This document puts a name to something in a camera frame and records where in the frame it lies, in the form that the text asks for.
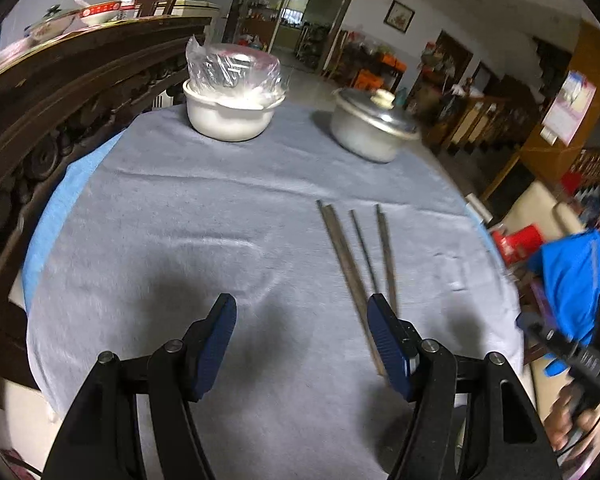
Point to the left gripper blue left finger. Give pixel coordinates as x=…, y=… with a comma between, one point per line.
x=100, y=435

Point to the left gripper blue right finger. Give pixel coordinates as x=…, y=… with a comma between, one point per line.
x=472, y=418

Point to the person's right hand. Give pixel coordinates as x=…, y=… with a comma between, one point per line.
x=558, y=423

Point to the blue cloth garment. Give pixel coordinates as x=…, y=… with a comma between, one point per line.
x=570, y=272

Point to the red child chair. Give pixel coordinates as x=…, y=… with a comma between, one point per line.
x=515, y=247

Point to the beige sofa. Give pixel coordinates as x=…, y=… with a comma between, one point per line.
x=538, y=207

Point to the white step stool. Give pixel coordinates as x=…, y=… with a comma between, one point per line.
x=479, y=209

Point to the grey table cloth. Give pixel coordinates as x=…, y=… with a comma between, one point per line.
x=171, y=219

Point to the blue under cloth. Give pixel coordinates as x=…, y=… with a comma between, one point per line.
x=55, y=214

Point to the wooden stair railing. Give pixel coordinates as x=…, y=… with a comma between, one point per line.
x=484, y=124

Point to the aluminium pot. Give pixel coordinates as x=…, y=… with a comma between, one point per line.
x=362, y=138

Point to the dark carved wooden sideboard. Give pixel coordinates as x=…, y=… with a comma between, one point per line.
x=58, y=103

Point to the pot lid with knob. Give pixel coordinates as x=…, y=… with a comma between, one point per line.
x=377, y=109

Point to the orange boxes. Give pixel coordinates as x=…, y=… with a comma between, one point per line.
x=384, y=72

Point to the clear plastic bag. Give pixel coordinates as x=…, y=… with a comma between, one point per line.
x=234, y=76

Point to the dark wooden side table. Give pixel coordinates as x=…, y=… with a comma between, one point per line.
x=352, y=58

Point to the glass lidded bowl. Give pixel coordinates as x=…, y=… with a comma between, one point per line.
x=55, y=22

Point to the red white bowl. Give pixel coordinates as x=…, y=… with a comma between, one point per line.
x=98, y=13

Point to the white chest freezer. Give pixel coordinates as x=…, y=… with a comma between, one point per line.
x=195, y=8

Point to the wall calendar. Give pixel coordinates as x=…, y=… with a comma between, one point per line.
x=565, y=115

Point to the framed wall picture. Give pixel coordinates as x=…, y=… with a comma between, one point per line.
x=399, y=16

